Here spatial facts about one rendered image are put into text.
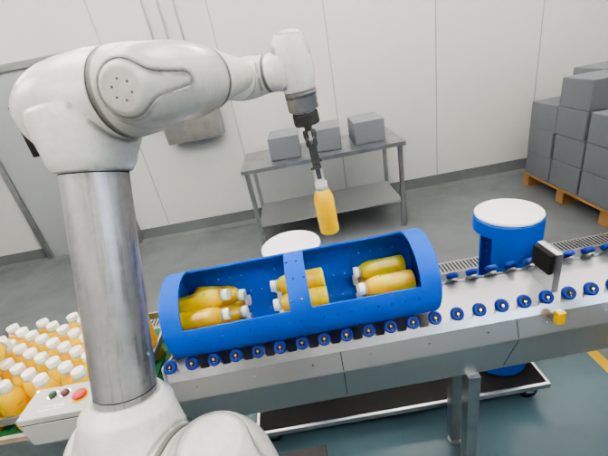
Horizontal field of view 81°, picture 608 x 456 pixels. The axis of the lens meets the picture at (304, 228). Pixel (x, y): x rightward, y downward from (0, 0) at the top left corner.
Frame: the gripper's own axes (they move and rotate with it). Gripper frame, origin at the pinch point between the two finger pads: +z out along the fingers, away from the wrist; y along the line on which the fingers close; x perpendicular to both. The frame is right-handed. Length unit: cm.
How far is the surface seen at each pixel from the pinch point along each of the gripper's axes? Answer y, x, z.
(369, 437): 5, 4, 147
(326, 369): -23, 12, 60
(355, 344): -20, 0, 54
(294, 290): -19.7, 14.9, 27.0
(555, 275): -10, -71, 50
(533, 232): 20, -81, 53
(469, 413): -18, -38, 106
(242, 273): 3.2, 35.9, 31.7
